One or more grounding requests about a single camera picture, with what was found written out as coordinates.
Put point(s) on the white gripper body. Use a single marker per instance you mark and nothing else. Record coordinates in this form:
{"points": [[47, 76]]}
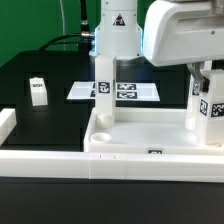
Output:
{"points": [[182, 32]]}

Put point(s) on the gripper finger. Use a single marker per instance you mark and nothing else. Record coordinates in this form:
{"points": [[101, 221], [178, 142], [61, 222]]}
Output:
{"points": [[200, 83]]}

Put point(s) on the white desk tabletop tray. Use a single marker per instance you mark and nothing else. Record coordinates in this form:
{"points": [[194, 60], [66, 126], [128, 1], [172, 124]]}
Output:
{"points": [[145, 131]]}

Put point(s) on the white fiducial marker sheet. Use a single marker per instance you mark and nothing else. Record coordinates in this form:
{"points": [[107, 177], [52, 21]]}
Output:
{"points": [[124, 91]]}

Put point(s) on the white U-shaped obstacle fence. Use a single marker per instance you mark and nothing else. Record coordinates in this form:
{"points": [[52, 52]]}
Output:
{"points": [[99, 165]]}

